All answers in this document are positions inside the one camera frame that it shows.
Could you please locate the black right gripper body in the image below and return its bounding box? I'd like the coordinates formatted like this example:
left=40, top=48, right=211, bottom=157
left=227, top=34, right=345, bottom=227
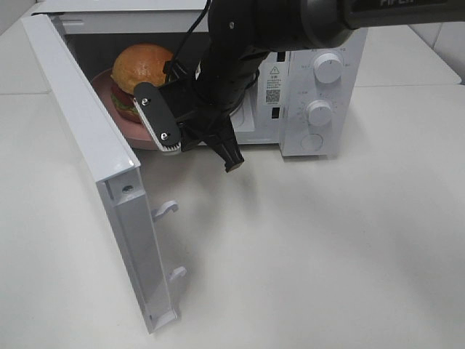
left=159, top=78, right=230, bottom=152

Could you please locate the round white door button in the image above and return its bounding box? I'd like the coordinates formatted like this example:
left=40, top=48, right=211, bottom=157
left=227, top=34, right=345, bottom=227
left=301, top=134, right=323, bottom=152

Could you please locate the white microwave door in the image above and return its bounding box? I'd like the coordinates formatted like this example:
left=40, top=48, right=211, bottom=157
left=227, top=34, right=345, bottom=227
left=22, top=15, right=177, bottom=333

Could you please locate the pink round plate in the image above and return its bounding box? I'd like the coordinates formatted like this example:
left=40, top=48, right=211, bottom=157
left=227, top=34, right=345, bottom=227
left=92, top=68, right=158, bottom=151

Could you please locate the white microwave knob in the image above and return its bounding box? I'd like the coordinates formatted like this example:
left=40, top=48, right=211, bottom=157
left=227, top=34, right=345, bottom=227
left=313, top=52, right=343, bottom=84
left=306, top=100, right=333, bottom=127

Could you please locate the lower white microwave knob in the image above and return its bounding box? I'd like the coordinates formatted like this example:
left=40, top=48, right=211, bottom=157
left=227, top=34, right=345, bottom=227
left=306, top=100, right=333, bottom=127

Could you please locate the upper white microwave knob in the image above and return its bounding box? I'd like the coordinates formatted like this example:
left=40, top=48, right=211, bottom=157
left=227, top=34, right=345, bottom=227
left=313, top=52, right=343, bottom=84

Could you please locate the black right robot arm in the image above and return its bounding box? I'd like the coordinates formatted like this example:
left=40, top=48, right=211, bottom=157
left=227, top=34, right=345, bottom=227
left=134, top=1, right=464, bottom=171

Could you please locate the toy hamburger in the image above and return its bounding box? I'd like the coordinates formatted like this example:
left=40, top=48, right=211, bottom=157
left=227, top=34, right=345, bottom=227
left=110, top=44, right=174, bottom=124

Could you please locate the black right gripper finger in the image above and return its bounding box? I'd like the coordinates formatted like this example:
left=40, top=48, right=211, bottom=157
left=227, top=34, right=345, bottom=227
left=133, top=82, right=181, bottom=155
left=206, top=119, right=244, bottom=173

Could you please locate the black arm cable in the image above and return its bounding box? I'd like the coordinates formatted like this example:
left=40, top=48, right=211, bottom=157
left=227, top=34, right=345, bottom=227
left=163, top=0, right=215, bottom=88

